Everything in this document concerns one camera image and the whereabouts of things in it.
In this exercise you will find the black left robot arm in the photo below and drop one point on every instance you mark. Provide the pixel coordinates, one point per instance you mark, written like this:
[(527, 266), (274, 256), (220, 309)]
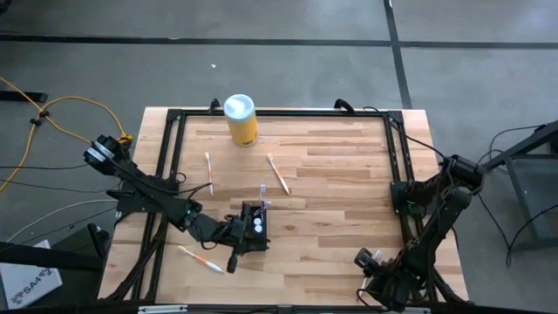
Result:
[(148, 187)]

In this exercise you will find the white orange toothbrush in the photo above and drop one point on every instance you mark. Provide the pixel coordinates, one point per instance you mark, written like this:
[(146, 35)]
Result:
[(209, 174), (200, 258), (279, 176)]

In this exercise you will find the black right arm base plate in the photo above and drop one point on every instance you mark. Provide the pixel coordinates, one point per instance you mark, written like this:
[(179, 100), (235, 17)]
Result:
[(397, 205)]

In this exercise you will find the dark metal side table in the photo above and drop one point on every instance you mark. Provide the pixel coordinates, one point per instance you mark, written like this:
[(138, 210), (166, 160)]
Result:
[(536, 196)]

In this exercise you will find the black equipment stand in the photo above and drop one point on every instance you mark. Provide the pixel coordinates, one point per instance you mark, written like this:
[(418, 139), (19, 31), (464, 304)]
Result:
[(43, 257)]

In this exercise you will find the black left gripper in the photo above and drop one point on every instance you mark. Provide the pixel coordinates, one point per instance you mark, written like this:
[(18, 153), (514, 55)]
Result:
[(233, 235)]

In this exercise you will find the white box with print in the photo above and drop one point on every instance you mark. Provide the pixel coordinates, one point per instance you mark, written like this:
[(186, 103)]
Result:
[(26, 283)]

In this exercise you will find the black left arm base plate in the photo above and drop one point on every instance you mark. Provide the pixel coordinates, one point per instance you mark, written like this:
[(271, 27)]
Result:
[(126, 205)]

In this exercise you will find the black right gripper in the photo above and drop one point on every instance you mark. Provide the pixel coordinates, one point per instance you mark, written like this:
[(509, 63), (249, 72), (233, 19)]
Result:
[(388, 283)]

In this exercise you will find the black floor bar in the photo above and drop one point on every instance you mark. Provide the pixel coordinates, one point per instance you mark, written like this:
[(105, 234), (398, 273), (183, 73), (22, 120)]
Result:
[(22, 97)]

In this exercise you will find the grey metal bracket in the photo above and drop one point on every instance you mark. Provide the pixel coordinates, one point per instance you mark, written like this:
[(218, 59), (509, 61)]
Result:
[(161, 309), (410, 311)]

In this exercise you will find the black metal table frame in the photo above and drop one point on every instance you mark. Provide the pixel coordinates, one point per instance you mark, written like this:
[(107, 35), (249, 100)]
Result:
[(305, 113)]

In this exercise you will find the blue mouthwash bottle white cap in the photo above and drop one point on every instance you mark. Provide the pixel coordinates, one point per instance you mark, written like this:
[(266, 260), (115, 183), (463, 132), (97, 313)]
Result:
[(257, 221), (258, 228)]

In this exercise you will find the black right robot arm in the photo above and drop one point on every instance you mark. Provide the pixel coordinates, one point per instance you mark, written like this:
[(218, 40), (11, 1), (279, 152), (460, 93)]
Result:
[(436, 218)]

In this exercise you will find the yellow canister white lid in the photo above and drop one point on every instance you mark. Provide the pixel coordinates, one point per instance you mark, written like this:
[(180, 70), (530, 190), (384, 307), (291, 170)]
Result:
[(240, 109)]

